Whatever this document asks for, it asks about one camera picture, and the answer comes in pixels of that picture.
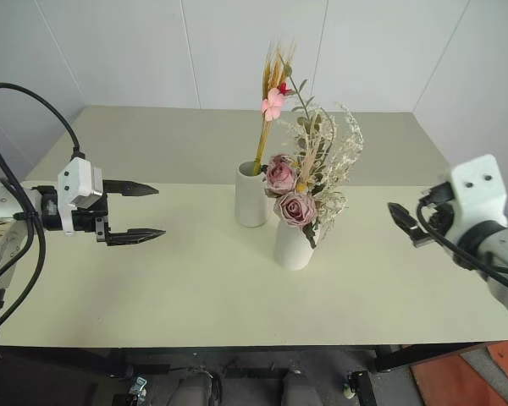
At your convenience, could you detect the orange floor mat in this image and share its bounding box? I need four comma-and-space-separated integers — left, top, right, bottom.
408, 337, 508, 406

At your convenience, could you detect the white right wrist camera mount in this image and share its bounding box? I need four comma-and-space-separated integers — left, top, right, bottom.
445, 153, 508, 239

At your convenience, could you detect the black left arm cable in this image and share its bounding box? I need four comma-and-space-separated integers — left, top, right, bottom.
0, 82, 87, 339

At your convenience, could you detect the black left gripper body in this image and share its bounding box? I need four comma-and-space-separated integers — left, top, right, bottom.
71, 192, 112, 246

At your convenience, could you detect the white cylindrical vase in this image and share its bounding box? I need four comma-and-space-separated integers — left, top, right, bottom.
235, 160, 271, 228
273, 215, 321, 272

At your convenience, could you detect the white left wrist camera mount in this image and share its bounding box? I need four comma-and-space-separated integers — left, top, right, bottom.
57, 156, 106, 234

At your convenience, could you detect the black table frame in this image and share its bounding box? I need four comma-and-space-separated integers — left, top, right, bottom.
0, 343, 508, 406

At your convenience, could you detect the dried rose bouquet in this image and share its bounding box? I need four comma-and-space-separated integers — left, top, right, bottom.
262, 54, 365, 250

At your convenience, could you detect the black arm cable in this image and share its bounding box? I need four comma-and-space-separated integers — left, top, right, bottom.
0, 82, 87, 339
415, 181, 508, 297

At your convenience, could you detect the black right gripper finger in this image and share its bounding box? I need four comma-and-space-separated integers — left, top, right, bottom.
387, 201, 421, 233

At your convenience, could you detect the wheat and pink flower bouquet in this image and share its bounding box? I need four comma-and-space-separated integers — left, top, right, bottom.
252, 38, 300, 177

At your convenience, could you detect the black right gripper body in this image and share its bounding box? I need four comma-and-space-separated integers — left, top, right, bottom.
411, 201, 456, 249

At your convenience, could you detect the silver caster wheel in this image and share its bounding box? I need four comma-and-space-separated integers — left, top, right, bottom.
125, 375, 150, 406
341, 371, 356, 401

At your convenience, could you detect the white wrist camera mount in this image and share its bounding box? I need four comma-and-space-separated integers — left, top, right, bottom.
57, 156, 106, 234
445, 153, 508, 239

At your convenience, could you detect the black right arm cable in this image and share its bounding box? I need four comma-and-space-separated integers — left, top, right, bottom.
415, 181, 508, 297

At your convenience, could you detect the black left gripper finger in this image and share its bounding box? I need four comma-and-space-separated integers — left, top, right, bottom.
107, 228, 168, 248
103, 179, 160, 199

